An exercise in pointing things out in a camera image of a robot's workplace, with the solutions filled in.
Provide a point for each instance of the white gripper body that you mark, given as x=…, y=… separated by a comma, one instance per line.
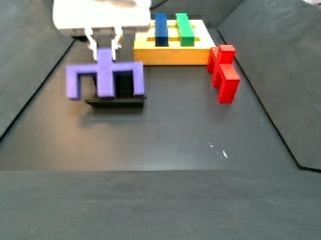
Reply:
x=100, y=15

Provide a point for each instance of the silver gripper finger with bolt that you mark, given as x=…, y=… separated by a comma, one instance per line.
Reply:
x=116, y=41

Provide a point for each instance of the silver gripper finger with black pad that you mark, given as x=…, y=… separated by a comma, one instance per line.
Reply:
x=92, y=42

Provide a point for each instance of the black angle bracket fixture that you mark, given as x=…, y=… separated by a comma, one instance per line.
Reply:
x=124, y=99

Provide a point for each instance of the red interlocking puzzle block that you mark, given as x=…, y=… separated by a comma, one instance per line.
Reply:
x=225, y=78

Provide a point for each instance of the purple interlocking puzzle block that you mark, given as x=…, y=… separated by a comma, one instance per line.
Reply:
x=103, y=68

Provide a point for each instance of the yellow slotted board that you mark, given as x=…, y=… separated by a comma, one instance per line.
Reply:
x=174, y=55

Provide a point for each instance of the green long bar block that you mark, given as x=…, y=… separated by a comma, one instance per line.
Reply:
x=185, y=30

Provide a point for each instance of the blue long bar block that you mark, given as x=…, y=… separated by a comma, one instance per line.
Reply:
x=161, y=30

